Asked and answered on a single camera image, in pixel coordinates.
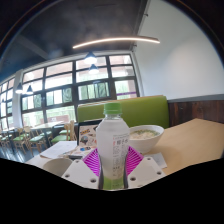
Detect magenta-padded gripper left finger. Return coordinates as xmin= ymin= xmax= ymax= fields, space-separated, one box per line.
xmin=60 ymin=147 xmax=102 ymax=190

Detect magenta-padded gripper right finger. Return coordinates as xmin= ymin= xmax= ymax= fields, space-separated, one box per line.
xmin=123 ymin=145 xmax=166 ymax=190

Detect clear bottle with green cap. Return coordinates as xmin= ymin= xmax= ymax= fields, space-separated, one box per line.
xmin=95 ymin=102 xmax=131 ymax=191

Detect small white card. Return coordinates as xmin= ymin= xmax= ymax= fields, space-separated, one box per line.
xmin=151 ymin=152 xmax=168 ymax=170

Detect white ceramic bowl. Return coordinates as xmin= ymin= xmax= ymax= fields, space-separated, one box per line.
xmin=128 ymin=124 xmax=165 ymax=155

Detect white paper sheet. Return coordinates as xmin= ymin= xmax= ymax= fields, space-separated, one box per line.
xmin=39 ymin=140 xmax=78 ymax=160

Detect wooden chairs with green seats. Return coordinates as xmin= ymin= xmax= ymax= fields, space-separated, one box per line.
xmin=0 ymin=120 xmax=76 ymax=154

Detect wooden dining table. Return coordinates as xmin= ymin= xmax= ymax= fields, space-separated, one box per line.
xmin=29 ymin=121 xmax=65 ymax=132

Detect green upholstered bench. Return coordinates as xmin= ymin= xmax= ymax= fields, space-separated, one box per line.
xmin=76 ymin=95 xmax=170 ymax=129

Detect hanging pendant lamps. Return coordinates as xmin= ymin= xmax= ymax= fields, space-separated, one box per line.
xmin=14 ymin=51 xmax=101 ymax=96

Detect long linear ceiling light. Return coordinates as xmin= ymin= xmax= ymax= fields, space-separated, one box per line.
xmin=72 ymin=35 xmax=161 ymax=50

